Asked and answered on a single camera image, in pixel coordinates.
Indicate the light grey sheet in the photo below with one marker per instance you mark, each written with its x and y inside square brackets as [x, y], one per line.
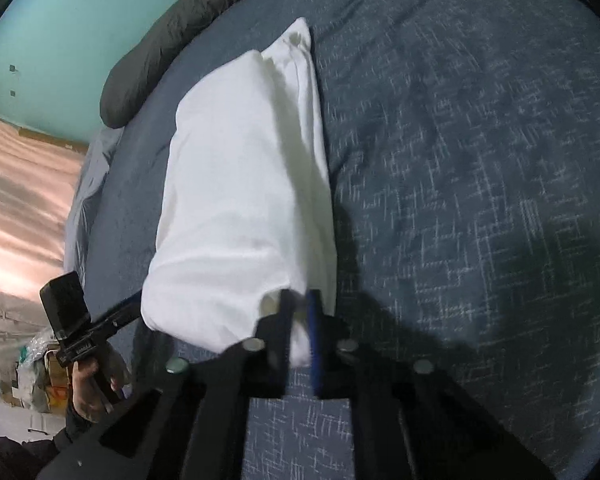
[87, 195]

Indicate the dark grey rolled duvet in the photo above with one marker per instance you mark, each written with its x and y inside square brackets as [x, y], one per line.
[170, 45]

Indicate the cardboard box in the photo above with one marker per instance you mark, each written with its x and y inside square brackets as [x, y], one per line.
[60, 380]

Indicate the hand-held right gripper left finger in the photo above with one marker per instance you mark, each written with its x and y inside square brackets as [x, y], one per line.
[270, 360]

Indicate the person's left hand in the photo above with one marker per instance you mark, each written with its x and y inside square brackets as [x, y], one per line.
[82, 395]

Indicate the wooden baseboard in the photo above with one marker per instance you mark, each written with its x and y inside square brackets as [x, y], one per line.
[55, 140]

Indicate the person's left forearm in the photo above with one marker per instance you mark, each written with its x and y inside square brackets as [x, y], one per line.
[35, 452]

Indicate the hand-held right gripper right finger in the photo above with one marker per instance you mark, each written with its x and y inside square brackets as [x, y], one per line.
[316, 355]

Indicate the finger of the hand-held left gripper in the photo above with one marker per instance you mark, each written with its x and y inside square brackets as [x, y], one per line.
[122, 310]

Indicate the white shirt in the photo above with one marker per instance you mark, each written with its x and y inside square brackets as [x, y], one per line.
[240, 185]

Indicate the pile of plastic bags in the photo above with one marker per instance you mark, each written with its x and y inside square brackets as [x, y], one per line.
[27, 360]

